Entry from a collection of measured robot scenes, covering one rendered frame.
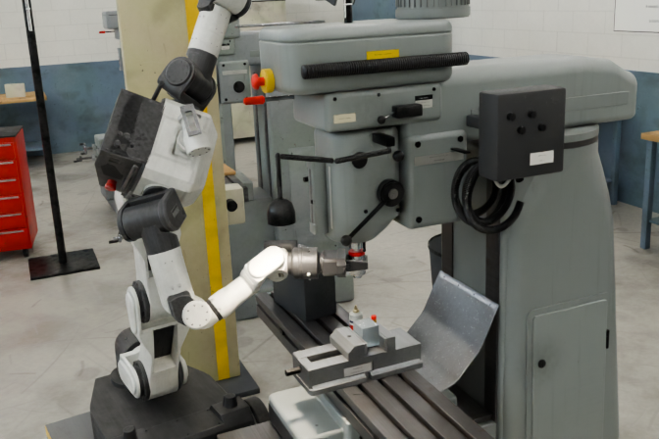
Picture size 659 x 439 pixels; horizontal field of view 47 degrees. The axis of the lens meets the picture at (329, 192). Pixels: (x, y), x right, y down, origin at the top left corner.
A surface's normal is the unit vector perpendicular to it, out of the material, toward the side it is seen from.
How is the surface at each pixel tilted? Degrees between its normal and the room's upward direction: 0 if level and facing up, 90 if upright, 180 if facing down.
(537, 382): 88
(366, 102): 90
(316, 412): 0
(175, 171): 58
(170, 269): 77
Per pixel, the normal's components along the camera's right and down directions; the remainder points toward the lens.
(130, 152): 0.43, -0.34
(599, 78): 0.40, 0.22
